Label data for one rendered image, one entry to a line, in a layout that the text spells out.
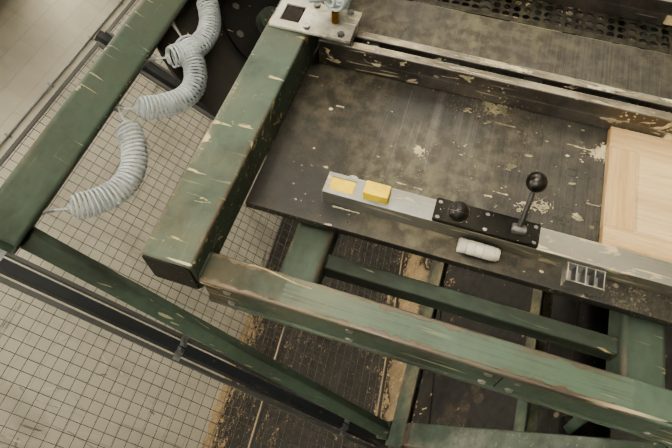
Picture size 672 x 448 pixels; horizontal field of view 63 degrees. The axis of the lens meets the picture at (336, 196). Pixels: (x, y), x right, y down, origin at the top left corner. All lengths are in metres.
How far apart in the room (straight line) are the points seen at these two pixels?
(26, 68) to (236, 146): 5.53
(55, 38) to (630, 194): 6.26
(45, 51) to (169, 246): 5.80
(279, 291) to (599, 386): 0.55
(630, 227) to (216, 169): 0.81
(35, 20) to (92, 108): 5.47
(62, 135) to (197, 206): 0.52
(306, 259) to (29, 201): 0.65
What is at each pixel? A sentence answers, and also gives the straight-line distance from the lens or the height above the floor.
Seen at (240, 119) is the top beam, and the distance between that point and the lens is 1.13.
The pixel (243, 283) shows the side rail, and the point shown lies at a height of 1.74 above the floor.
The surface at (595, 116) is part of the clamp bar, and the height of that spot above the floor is 1.27.
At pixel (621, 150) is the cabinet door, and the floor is 1.21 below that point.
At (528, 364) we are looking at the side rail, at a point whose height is 1.33.
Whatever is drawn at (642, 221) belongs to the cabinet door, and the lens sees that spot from 1.23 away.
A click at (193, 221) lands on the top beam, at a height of 1.87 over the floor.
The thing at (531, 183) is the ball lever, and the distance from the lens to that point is 1.02.
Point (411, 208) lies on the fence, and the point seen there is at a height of 1.54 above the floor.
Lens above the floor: 2.04
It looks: 21 degrees down
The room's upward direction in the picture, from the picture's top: 57 degrees counter-clockwise
